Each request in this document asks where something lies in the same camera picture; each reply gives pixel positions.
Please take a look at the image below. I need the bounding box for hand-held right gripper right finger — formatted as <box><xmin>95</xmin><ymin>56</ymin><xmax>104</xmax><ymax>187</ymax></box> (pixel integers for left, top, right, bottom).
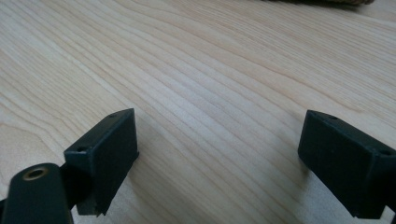
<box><xmin>297</xmin><ymin>109</ymin><xmax>396</xmax><ymax>219</ymax></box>

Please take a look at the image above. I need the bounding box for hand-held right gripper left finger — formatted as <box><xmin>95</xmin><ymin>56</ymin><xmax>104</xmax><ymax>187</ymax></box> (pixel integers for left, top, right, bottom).
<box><xmin>63</xmin><ymin>107</ymin><xmax>140</xmax><ymax>217</ymax></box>

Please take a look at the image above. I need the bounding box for brown wicker basket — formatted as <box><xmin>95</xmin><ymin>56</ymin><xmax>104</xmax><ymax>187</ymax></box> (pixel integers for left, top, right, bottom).
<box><xmin>261</xmin><ymin>0</ymin><xmax>375</xmax><ymax>6</ymax></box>

